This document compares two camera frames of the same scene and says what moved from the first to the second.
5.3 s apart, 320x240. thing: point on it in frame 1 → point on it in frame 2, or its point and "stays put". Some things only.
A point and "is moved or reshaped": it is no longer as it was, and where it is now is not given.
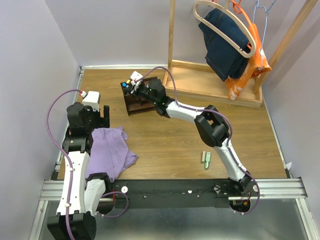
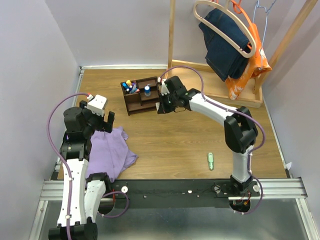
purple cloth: x=109 y=153 stays put
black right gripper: x=136 y=91 → x=162 y=108
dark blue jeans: x=222 y=58 stays put
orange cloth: x=258 y=65 stays put
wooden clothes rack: x=187 y=78 stays put
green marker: x=207 y=163 is moved or reshaped
